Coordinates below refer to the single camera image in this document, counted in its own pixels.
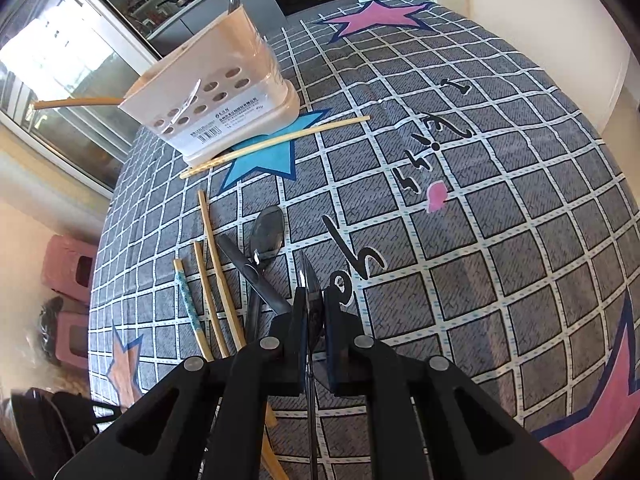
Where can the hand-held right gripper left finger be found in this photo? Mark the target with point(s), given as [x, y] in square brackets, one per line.
[299, 340]

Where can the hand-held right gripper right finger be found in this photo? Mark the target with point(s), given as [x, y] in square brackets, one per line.
[331, 350]

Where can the shiny metal spoon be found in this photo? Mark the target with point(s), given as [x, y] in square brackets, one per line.
[310, 285]

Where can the blue patterned bamboo chopstick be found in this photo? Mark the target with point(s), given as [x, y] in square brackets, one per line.
[189, 300]

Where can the long bamboo chopstick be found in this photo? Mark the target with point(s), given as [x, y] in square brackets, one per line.
[280, 141]

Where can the beige plastic utensil holder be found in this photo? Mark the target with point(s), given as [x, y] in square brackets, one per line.
[240, 105]

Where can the grey checked star-print tablecloth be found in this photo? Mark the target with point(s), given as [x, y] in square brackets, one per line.
[450, 260]

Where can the pink plastic stool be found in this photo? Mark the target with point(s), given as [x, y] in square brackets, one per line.
[75, 340]
[67, 270]

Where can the black bag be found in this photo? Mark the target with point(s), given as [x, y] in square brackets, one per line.
[50, 325]

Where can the grey kitchen counter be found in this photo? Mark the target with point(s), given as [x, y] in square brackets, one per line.
[220, 5]

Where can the sliding glass door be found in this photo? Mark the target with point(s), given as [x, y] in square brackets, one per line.
[65, 70]

